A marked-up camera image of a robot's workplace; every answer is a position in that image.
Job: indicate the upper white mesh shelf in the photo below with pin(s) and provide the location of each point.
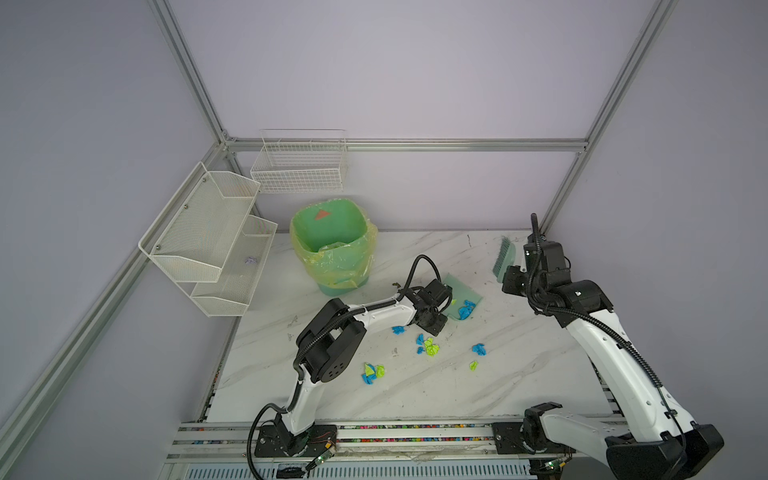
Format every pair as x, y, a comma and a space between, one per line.
192, 238

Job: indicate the green hand brush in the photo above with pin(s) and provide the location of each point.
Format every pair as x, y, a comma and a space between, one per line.
505, 258

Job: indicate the blue scrap near right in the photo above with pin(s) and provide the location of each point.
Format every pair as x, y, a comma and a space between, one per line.
479, 349

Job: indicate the green trash bin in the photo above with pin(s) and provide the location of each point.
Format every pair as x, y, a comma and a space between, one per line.
333, 240

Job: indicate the aluminium frame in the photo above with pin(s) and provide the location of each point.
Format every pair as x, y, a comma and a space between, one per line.
31, 414

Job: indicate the white wire basket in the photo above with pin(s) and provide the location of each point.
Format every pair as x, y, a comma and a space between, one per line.
301, 161

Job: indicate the blue green scraps middle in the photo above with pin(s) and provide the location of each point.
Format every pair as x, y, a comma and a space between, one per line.
427, 346

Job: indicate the yellow bin liner bag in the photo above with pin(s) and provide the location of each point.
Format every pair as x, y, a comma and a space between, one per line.
336, 258

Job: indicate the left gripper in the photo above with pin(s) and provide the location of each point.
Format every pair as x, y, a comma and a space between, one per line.
437, 327

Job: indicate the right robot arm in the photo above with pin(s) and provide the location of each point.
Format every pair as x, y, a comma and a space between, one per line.
661, 439

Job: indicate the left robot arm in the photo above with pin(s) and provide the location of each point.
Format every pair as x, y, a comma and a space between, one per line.
328, 344

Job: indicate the green plastic dustpan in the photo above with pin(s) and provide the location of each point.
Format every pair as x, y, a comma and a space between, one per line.
461, 291

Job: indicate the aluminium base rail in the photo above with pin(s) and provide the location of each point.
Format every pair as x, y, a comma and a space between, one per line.
418, 449

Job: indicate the white mesh shelf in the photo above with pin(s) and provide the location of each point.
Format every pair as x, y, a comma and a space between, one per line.
192, 238
232, 294

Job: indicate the lower white mesh shelf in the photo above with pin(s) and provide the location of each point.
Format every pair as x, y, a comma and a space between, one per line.
232, 294

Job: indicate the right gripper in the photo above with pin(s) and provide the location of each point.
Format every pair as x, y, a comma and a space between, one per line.
506, 284

